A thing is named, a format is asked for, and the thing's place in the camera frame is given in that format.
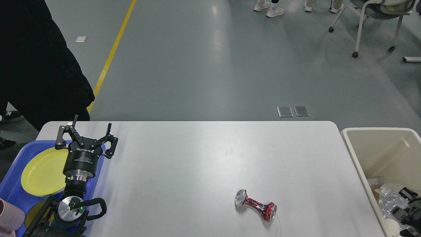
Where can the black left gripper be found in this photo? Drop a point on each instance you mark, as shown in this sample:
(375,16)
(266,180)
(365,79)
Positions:
(82,161)

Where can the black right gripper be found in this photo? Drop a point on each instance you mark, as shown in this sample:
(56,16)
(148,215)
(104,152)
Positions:
(410,216)

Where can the aluminium foil tray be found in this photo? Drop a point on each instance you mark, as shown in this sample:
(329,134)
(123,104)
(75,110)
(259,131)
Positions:
(389,198)

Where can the yellow plastic plate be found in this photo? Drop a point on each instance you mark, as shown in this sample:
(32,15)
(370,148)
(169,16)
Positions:
(45,170)

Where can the pink mug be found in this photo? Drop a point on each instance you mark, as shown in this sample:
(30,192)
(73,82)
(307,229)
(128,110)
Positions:
(11,219)

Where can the red snack wrapper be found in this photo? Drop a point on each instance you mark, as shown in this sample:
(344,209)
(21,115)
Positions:
(267,211)

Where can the white paper cup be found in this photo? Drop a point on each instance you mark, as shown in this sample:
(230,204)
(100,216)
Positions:
(394,227)

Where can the foil sheet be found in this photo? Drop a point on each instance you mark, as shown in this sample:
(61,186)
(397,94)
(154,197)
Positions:
(376,182)

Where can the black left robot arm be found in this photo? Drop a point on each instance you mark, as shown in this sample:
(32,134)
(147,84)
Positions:
(66,216)

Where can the beige plastic bin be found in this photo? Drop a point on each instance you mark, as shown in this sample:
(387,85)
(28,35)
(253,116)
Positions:
(392,153)

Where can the blue plastic tray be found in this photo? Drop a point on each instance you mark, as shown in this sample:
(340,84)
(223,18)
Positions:
(12,191)

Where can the person in black coat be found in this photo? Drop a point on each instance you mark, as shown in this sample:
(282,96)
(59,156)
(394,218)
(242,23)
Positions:
(40,76)

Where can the white floor label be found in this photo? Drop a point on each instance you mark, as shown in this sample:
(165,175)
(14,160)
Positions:
(81,39)

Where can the right floor metal plate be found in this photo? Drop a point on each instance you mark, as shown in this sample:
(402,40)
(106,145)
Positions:
(302,111)

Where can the floor metal plate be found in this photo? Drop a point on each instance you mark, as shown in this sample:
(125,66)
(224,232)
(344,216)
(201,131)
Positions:
(285,112)
(302,111)

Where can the metal bar on floor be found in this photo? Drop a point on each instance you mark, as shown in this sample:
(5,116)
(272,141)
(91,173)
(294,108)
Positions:
(408,59)

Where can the left floor metal plate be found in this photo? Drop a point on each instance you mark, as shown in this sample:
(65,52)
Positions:
(285,112)

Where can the white rolling chair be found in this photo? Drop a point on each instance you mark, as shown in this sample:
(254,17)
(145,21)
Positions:
(377,9)

